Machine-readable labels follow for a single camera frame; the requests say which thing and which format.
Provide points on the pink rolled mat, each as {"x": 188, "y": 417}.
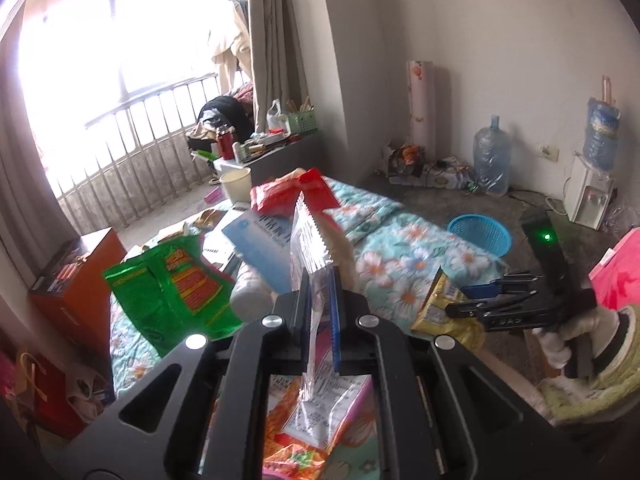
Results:
{"x": 422, "y": 113}

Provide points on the blue white paper box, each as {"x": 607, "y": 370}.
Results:
{"x": 265, "y": 244}

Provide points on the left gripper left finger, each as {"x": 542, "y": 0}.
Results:
{"x": 293, "y": 342}

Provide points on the orange cardboard box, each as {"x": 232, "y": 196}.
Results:
{"x": 71, "y": 291}

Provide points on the beige curtain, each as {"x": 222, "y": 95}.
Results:
{"x": 277, "y": 61}

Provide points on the blue jug on dispenser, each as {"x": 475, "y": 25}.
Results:
{"x": 601, "y": 135}

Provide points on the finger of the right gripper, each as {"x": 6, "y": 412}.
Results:
{"x": 517, "y": 283}
{"x": 476, "y": 309}

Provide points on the pink bag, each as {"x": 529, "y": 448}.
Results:
{"x": 616, "y": 277}

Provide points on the wall socket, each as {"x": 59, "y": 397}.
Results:
{"x": 549, "y": 152}

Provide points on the empty water jug on floor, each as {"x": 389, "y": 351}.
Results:
{"x": 492, "y": 158}

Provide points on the green plastic storage basket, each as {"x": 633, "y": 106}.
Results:
{"x": 301, "y": 122}

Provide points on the dark grey cabinet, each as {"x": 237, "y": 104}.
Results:
{"x": 308, "y": 152}

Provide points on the white gloved right hand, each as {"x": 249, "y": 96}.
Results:
{"x": 600, "y": 325}

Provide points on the red thermos bottle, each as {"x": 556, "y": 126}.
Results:
{"x": 225, "y": 138}

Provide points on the orange printed snack packet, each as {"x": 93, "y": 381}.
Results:
{"x": 301, "y": 435}

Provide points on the red snack bag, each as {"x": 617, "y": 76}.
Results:
{"x": 279, "y": 197}

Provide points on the black bag on cabinet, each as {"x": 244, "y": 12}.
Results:
{"x": 226, "y": 110}

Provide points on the white yogurt bottle red cap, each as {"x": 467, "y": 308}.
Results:
{"x": 251, "y": 297}

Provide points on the blue plastic basket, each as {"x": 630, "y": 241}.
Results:
{"x": 483, "y": 232}

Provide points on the gold snack wrapper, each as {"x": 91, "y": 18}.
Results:
{"x": 432, "y": 319}

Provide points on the white water dispenser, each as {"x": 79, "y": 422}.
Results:
{"x": 587, "y": 193}

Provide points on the white paper cup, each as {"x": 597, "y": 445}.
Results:
{"x": 236, "y": 184}

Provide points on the green snack bag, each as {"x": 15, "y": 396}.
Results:
{"x": 170, "y": 292}

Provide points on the clear plastic snack wrapper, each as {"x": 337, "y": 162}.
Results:
{"x": 317, "y": 245}

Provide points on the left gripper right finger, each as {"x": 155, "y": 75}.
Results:
{"x": 352, "y": 348}

